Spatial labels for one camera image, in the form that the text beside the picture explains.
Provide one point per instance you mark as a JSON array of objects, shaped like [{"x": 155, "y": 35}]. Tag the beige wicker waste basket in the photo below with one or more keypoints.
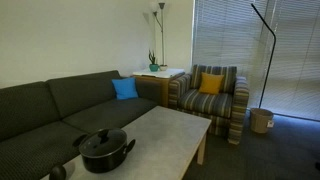
[{"x": 259, "y": 119}]

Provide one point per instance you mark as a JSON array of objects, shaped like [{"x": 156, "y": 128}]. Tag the black plastic ladle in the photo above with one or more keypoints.
[{"x": 58, "y": 172}]

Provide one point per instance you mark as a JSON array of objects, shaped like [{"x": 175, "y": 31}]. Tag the black cooking pot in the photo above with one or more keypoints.
[{"x": 105, "y": 163}]

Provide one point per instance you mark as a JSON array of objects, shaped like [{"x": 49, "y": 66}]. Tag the dark grey fabric sofa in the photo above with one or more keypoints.
[{"x": 39, "y": 121}]

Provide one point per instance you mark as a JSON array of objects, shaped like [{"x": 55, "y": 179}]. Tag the white window blinds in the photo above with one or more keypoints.
[{"x": 275, "y": 44}]

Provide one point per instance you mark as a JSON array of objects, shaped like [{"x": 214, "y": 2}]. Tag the mustard yellow cushion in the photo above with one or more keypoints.
[{"x": 210, "y": 83}]

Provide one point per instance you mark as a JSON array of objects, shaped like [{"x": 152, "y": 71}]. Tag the small white bowl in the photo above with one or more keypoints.
[{"x": 163, "y": 67}]

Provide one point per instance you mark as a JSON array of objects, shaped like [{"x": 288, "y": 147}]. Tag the wooden side table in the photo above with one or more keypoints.
[{"x": 163, "y": 77}]

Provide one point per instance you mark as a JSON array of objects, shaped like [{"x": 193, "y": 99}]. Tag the striped armchair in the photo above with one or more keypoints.
[{"x": 226, "y": 110}]

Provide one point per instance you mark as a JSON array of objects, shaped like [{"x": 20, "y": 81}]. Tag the white floor lamp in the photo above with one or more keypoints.
[{"x": 157, "y": 7}]

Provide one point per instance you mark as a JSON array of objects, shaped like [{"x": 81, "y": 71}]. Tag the glass pot lid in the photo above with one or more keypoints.
[{"x": 103, "y": 142}]

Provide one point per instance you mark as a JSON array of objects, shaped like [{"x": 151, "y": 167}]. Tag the blue throw pillow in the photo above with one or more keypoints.
[{"x": 125, "y": 88}]

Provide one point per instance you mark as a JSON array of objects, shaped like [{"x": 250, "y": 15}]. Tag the teal potted plant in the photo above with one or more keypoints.
[{"x": 153, "y": 66}]

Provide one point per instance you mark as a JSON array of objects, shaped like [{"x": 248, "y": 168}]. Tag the grey coffee table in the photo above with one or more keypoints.
[{"x": 166, "y": 142}]

